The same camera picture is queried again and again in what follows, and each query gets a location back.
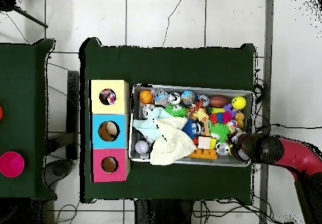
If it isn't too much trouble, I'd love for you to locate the side table with green cloth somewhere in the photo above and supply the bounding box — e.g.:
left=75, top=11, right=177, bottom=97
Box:
left=0, top=38, right=56, bottom=201

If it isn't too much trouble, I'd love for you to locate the pink disc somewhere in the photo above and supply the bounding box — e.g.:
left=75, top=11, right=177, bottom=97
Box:
left=0, top=151, right=26, bottom=179

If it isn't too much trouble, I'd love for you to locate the clear mesh bin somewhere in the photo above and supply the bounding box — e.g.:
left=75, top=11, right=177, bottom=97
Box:
left=130, top=84, right=254, bottom=167

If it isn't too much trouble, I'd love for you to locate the cream yellow cloth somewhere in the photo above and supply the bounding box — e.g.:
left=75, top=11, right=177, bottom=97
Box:
left=149, top=115, right=198, bottom=166

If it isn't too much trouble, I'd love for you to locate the yellow smiley ball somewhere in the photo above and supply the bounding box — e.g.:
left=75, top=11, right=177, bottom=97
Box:
left=231, top=95, right=247, bottom=111

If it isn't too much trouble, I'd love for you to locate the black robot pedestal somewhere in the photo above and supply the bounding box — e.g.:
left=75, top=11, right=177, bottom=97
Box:
left=135, top=198, right=202, bottom=224

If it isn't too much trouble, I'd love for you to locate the green fuzzy toy with eyes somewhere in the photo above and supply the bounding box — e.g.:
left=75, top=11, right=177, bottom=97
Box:
left=165, top=104, right=189, bottom=119

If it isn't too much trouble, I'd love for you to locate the multicolour fuzzy caterpillar toy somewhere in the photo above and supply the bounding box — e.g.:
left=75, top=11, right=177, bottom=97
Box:
left=208, top=110, right=235, bottom=126

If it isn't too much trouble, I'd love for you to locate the black tripod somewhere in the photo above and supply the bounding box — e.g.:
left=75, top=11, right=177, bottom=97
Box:
left=0, top=0, right=50, bottom=30

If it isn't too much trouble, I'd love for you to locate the green spiky ball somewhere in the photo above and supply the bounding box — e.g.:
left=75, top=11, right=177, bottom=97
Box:
left=209, top=123, right=231, bottom=143

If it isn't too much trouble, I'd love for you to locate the wooden box with three holes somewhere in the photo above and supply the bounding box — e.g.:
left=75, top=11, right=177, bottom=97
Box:
left=89, top=79, right=131, bottom=184

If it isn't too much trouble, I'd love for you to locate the colourful polka dot cloth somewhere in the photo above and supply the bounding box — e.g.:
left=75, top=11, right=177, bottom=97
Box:
left=103, top=90, right=118, bottom=106

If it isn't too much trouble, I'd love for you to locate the small orange basketball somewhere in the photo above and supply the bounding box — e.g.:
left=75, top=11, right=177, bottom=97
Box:
left=139, top=89, right=154, bottom=104

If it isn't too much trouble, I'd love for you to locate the orange toy brick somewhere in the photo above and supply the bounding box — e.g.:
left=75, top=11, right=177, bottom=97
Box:
left=188, top=147, right=218, bottom=160

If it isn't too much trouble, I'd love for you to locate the globe print ball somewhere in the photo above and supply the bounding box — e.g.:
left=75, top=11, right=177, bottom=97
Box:
left=181, top=90, right=196, bottom=104

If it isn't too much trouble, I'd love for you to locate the brown toy football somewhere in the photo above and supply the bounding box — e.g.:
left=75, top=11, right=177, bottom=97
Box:
left=209, top=95, right=230, bottom=109

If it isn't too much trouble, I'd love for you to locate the mint green cloth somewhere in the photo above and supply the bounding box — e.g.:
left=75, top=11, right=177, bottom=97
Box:
left=133, top=107, right=174, bottom=140

